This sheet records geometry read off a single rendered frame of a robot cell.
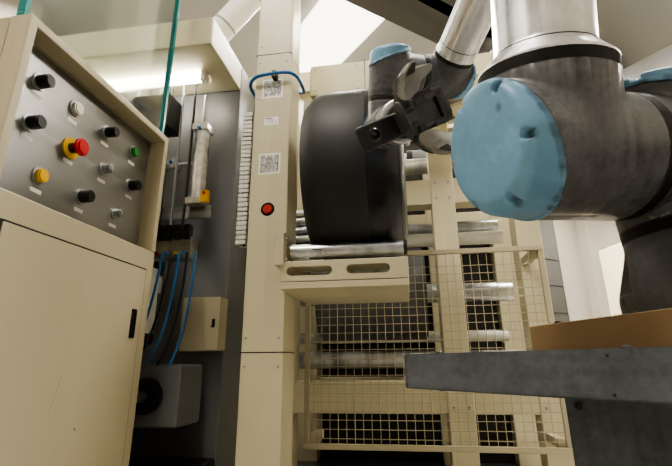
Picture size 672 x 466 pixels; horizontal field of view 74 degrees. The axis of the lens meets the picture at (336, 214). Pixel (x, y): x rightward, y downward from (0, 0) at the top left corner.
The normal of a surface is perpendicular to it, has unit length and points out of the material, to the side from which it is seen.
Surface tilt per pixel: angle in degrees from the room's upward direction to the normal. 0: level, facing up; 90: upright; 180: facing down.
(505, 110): 98
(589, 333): 90
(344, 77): 90
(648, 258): 73
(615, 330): 90
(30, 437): 90
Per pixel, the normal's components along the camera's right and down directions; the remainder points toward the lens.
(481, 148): -0.96, 0.07
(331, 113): -0.15, -0.60
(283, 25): -0.15, -0.31
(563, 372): -0.85, -0.16
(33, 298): 0.99, -0.06
